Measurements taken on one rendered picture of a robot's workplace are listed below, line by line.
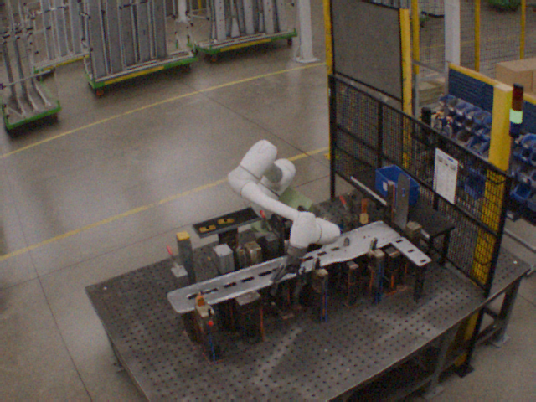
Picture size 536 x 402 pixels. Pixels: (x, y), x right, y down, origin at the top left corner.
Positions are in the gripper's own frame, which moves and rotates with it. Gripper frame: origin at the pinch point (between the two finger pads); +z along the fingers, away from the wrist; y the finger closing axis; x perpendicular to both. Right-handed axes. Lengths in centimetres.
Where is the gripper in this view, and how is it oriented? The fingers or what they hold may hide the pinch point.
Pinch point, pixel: (285, 294)
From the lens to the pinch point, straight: 292.4
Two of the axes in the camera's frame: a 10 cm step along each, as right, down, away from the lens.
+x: 4.7, 2.5, -8.5
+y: -8.5, -1.4, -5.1
